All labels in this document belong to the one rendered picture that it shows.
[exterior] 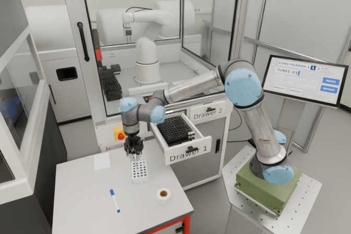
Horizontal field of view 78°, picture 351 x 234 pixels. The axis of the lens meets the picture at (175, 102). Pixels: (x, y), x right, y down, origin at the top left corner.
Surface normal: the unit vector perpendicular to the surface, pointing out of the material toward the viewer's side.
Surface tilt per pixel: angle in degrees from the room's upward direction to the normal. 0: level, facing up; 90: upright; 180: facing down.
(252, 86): 85
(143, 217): 0
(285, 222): 0
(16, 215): 90
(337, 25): 90
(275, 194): 1
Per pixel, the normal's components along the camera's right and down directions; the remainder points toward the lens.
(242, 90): -0.25, 0.38
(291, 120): -0.48, 0.44
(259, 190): -0.69, 0.37
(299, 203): 0.00, -0.87
